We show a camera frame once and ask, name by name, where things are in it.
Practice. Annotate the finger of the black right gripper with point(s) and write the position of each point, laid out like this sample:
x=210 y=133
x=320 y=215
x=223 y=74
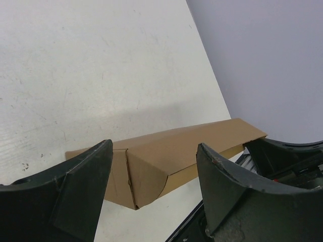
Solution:
x=273 y=159

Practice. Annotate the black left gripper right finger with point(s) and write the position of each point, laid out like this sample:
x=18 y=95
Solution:
x=242 y=206

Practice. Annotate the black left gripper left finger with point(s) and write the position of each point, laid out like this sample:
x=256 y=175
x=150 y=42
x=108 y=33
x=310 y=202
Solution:
x=62 y=203

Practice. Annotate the brown cardboard box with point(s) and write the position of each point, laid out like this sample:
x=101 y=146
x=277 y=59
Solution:
x=148 y=167

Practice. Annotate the aluminium frame rail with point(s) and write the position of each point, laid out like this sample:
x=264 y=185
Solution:
x=246 y=161

